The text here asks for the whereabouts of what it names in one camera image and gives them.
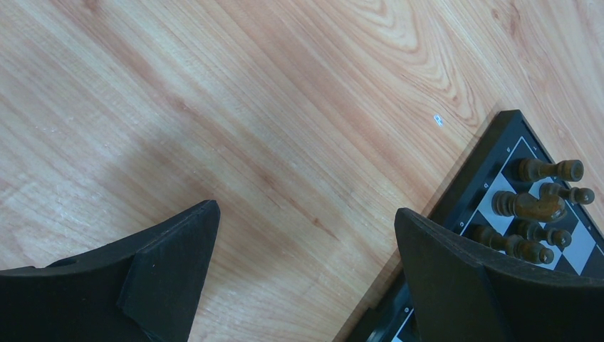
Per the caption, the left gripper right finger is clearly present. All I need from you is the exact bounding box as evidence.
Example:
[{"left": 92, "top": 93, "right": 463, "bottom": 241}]
[{"left": 394, "top": 208, "right": 603, "bottom": 341}]

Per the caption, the dark chess knight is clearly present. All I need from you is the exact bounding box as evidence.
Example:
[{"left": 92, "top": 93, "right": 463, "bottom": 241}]
[{"left": 491, "top": 191, "right": 568, "bottom": 223}]

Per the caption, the black white chess board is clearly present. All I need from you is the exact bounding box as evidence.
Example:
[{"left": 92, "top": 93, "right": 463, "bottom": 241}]
[{"left": 348, "top": 110, "right": 603, "bottom": 341}]

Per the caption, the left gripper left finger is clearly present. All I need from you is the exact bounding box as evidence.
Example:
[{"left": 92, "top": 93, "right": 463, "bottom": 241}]
[{"left": 1, "top": 200, "right": 221, "bottom": 341}]

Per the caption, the dark chess pawn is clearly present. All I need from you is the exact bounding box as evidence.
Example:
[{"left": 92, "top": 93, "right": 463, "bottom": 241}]
[
  {"left": 518, "top": 158, "right": 584, "bottom": 182},
  {"left": 516, "top": 221, "right": 572, "bottom": 249},
  {"left": 539, "top": 182, "right": 595, "bottom": 205}
]

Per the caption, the dark chess bishop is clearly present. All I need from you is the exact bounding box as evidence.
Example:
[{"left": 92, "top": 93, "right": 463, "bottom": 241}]
[{"left": 471, "top": 225, "right": 554, "bottom": 264}]

